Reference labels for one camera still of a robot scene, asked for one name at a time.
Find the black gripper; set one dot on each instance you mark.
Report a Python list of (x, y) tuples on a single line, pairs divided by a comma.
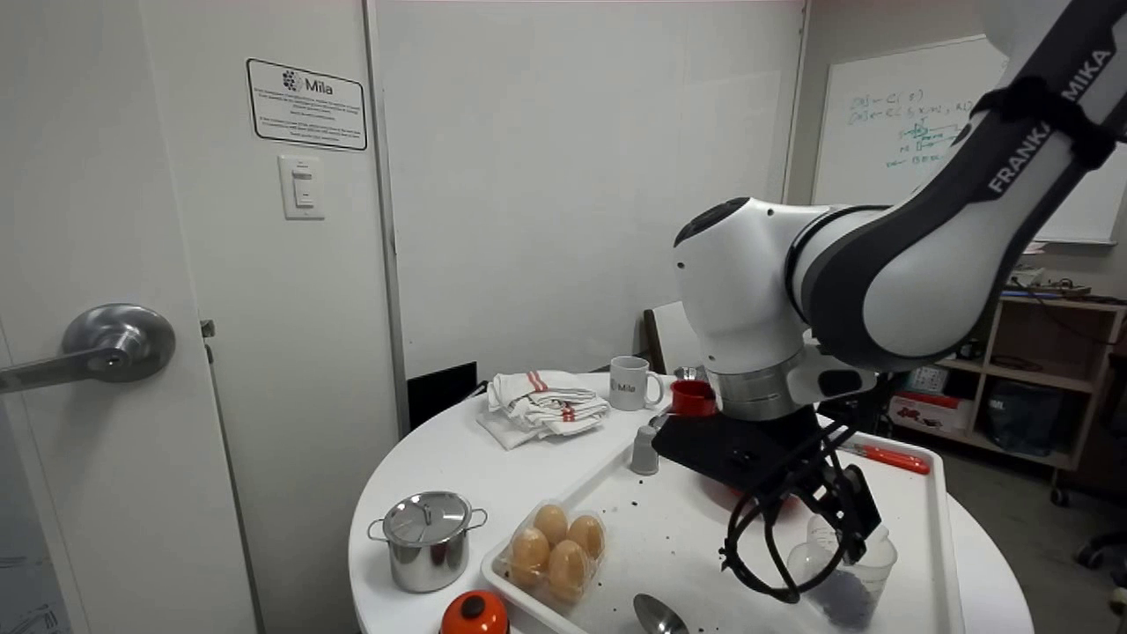
[(740, 450)]

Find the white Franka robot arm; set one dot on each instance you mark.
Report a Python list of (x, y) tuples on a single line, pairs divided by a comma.
[(940, 258)]

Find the white red storage box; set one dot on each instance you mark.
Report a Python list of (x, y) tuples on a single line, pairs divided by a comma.
[(933, 414)]

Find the white plastic tray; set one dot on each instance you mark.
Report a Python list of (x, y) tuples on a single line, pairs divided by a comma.
[(691, 540)]

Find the red mug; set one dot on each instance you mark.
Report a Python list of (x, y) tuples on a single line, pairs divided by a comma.
[(691, 403)]

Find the small steel shaker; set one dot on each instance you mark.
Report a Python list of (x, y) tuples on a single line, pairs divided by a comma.
[(644, 456)]

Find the white mug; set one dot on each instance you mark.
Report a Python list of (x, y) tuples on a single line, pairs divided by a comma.
[(631, 382)]

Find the wooden shelf unit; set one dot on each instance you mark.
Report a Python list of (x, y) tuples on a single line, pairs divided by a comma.
[(1059, 374)]

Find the bread piece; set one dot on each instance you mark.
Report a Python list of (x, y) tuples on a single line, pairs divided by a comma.
[(556, 549)]

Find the white red striped cloth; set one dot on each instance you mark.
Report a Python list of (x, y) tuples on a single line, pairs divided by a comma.
[(541, 408)]

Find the white whiteboard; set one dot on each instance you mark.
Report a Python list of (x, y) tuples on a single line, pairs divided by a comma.
[(893, 128)]

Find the orange round toy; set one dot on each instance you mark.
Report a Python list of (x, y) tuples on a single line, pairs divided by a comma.
[(477, 614)]

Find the black box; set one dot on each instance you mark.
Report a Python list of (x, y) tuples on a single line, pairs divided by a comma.
[(441, 391)]

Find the steel pot with lid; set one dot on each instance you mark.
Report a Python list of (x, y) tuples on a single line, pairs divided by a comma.
[(424, 540)]

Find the white light switch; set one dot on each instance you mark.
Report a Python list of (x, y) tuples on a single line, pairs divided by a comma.
[(301, 186)]

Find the white wall sign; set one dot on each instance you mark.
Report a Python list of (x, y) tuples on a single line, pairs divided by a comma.
[(308, 108)]

